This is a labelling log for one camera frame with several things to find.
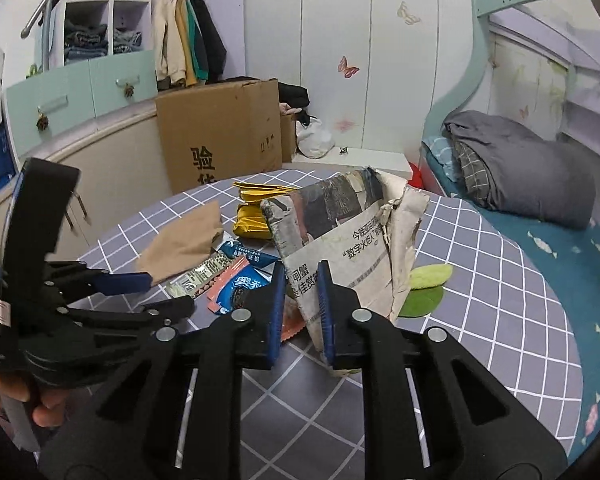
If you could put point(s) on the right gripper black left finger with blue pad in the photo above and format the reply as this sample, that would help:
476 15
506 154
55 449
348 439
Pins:
173 410

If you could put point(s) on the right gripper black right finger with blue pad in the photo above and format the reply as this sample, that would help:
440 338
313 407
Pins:
431 410

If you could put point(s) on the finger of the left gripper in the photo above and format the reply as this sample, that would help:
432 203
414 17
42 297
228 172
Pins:
74 280
149 317

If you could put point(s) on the yellow foil bag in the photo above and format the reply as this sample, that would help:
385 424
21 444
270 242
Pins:
250 221

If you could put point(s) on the newspaper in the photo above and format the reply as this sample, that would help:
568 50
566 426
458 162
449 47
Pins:
364 225

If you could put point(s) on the person's left hand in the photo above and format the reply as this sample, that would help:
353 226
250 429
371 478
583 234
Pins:
49 407

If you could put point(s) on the green leaf toy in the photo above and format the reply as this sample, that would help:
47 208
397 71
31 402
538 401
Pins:
427 290

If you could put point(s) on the grey checked tablecloth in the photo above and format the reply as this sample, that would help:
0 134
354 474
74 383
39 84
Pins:
301 420

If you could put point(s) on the teal drawer unit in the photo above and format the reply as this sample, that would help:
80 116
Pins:
60 99

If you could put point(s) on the large cardboard box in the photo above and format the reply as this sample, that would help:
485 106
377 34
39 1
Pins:
219 131

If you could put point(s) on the white plastic bag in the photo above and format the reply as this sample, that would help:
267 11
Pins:
314 140

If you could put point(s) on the red storage box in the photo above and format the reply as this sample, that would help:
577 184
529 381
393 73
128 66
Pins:
416 179

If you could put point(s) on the lilac cubby shelf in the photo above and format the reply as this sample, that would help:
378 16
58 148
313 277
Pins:
124 27

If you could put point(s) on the grey folded duvet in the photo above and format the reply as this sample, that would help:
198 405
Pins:
508 168

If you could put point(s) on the hanging clothes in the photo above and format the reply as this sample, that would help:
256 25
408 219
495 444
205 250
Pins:
188 48

